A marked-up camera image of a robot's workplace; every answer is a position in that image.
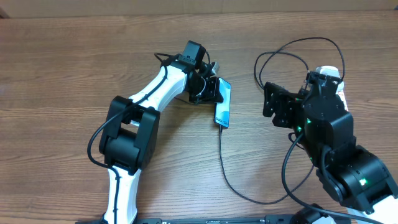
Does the Samsung Galaxy smartphone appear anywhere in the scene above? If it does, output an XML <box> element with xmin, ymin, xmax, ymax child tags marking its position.
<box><xmin>214</xmin><ymin>78</ymin><xmax>231</xmax><ymax>128</ymax></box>

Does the black USB charging cable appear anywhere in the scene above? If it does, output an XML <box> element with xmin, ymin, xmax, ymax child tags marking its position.
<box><xmin>218</xmin><ymin>37</ymin><xmax>346</xmax><ymax>205</ymax></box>

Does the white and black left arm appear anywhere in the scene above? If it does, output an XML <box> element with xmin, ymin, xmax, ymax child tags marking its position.
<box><xmin>99</xmin><ymin>40</ymin><xmax>231</xmax><ymax>223</ymax></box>

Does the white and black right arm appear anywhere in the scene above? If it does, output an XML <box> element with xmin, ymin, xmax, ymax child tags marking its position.
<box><xmin>263</xmin><ymin>80</ymin><xmax>397</xmax><ymax>223</ymax></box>

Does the white charger adapter plug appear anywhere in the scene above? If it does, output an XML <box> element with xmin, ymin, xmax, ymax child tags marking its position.
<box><xmin>315</xmin><ymin>65</ymin><xmax>345</xmax><ymax>93</ymax></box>

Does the white power strip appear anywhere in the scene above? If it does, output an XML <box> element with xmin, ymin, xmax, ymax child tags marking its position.
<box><xmin>336</xmin><ymin>91</ymin><xmax>348</xmax><ymax>111</ymax></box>

